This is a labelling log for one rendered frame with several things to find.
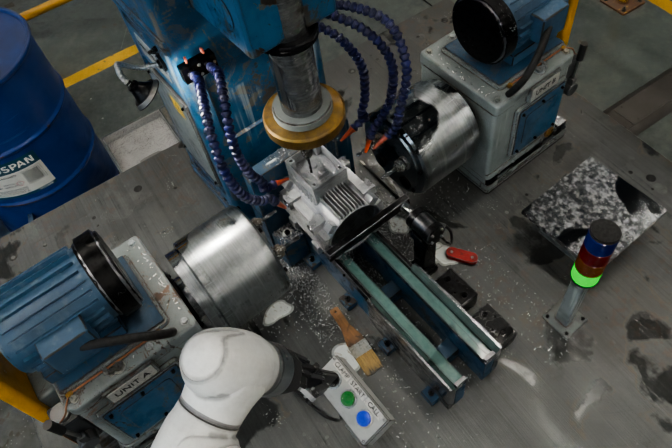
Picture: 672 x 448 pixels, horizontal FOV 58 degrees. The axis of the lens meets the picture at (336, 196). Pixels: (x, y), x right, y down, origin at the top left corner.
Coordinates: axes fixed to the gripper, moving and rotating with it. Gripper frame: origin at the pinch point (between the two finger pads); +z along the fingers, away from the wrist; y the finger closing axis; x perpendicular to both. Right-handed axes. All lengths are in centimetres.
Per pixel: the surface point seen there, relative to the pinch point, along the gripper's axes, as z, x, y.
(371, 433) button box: 4.6, 0.7, -13.0
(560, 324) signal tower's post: 50, -41, -17
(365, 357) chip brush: 33.3, -1.9, 7.9
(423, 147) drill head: 18, -50, 29
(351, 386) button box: 4.5, -2.1, -3.8
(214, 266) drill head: -6.0, 1.9, 33.1
